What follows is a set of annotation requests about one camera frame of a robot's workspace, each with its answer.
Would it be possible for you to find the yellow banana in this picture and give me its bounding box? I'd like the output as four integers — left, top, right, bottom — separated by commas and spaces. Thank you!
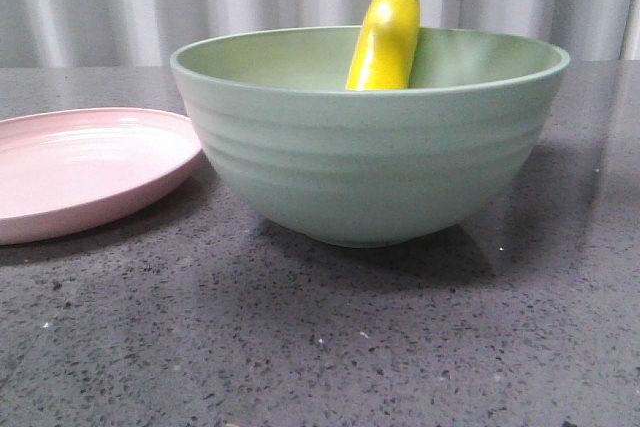
346, 0, 420, 91

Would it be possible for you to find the green bowl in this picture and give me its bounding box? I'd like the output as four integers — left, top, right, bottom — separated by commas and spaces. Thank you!
170, 26, 570, 247

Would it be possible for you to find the pink plate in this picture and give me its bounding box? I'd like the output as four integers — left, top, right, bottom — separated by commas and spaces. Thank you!
1, 107, 201, 245

